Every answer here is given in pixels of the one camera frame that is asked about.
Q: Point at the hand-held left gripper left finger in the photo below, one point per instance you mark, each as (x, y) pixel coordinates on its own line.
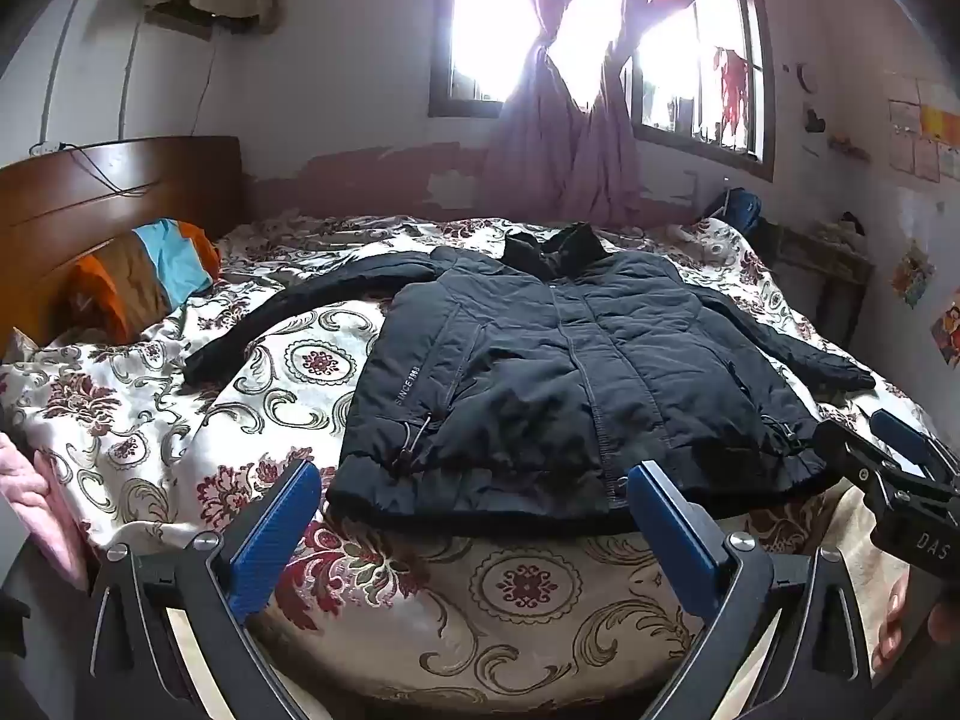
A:
(274, 540)

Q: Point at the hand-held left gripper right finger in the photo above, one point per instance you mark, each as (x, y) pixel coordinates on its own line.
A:
(671, 540)

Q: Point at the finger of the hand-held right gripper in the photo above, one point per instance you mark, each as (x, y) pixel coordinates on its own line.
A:
(904, 439)
(847, 450)

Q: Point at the black padded jacket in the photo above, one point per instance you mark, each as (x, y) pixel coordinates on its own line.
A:
(525, 360)

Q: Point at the person's right hand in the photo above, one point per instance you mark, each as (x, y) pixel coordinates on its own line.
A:
(892, 622)

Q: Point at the beige fleece blanket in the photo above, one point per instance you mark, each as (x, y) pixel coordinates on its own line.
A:
(851, 521)

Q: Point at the floral bedspread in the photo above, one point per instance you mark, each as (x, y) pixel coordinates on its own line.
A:
(150, 405)

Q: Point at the wooden side table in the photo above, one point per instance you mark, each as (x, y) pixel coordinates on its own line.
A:
(825, 259)

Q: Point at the pink cloth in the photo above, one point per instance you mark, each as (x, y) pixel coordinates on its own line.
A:
(30, 495)

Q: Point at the blue bag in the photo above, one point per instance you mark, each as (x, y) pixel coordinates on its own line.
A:
(742, 206)

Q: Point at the orange brown blue pillow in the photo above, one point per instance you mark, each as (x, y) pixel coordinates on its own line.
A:
(142, 277)

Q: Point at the wooden headboard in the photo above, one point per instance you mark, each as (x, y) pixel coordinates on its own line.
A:
(112, 210)

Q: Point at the red hanging garment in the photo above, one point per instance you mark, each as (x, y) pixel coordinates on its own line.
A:
(733, 82)

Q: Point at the dark framed window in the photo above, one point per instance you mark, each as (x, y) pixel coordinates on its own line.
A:
(480, 15)

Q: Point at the colourful wall sticker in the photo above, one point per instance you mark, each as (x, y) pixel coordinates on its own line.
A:
(913, 274)
(949, 334)

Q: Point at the small wall shelf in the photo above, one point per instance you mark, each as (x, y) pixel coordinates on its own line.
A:
(847, 148)

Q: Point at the group of wall papers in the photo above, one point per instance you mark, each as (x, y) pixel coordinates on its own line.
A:
(904, 120)

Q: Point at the dark wall ornament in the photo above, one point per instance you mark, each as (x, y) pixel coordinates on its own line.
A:
(814, 120)

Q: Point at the round wall clock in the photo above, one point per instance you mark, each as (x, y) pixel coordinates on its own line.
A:
(806, 76)

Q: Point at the white wall socket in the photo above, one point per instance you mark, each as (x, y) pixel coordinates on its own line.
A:
(43, 150)

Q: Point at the white wall pipe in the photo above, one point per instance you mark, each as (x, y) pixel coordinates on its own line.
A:
(129, 82)
(56, 67)

